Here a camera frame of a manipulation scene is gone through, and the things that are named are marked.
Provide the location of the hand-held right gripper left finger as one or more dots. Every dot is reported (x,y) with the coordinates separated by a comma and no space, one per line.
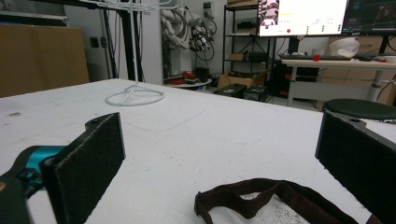
(85,168)

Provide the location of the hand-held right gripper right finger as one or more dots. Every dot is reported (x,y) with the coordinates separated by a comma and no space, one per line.
(358,155)

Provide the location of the dark red elastic headband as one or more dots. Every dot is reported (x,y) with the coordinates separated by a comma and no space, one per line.
(249,203)

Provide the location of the black round stool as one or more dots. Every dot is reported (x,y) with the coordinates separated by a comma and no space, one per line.
(358,109)

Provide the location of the light wooden desk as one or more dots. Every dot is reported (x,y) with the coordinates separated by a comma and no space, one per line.
(336,64)

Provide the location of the small red object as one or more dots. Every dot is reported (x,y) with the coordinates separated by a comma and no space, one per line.
(316,57)

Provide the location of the black keyboard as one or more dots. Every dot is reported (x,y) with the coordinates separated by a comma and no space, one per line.
(311,57)

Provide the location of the brown cardboard sheet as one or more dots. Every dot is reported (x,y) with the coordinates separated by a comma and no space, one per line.
(40,59)

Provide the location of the black box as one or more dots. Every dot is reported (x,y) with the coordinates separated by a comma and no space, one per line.
(256,93)

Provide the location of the dark computer monitor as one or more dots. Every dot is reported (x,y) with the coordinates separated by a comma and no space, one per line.
(370,15)

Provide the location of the open cardboard box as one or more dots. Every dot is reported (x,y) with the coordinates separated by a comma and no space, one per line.
(236,79)

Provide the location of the flat black case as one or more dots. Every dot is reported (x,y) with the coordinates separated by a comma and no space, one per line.
(230,90)

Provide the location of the bright computer monitor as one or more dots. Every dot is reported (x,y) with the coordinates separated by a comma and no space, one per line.
(308,15)

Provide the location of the black metal shelf rack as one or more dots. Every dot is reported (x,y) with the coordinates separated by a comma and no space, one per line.
(246,40)

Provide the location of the black metal frame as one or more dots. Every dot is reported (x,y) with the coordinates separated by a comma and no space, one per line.
(127,43)

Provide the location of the grey wall box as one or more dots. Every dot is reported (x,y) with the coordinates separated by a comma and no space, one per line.
(208,9)

